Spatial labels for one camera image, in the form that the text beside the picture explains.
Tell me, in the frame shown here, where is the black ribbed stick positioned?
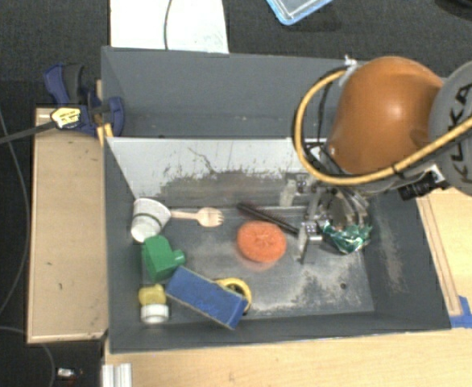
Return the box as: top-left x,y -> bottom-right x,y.
235,202 -> 300,235

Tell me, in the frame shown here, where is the orange round slice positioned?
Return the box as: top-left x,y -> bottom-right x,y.
236,220 -> 288,264

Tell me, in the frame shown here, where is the wooden fork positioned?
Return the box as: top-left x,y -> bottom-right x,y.
170,206 -> 226,228

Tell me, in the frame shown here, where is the blue sponge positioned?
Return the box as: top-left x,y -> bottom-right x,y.
164,264 -> 250,331

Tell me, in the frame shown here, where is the grey metal bin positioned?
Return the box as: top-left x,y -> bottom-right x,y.
100,45 -> 453,355

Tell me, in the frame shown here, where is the green toy block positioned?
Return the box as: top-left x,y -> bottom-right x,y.
140,234 -> 187,283

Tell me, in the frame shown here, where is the white plastic cup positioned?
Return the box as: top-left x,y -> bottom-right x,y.
130,198 -> 172,244

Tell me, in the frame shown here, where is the yellow and white small bottle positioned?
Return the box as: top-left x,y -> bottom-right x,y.
138,283 -> 169,325

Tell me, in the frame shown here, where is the pale wood board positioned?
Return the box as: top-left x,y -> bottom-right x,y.
26,106 -> 110,344

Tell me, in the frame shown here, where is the yellow tape ring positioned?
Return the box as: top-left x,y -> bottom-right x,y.
214,277 -> 254,314

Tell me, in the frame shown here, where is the black cylinder on white bracket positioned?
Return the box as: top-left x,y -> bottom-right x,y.
396,169 -> 450,203

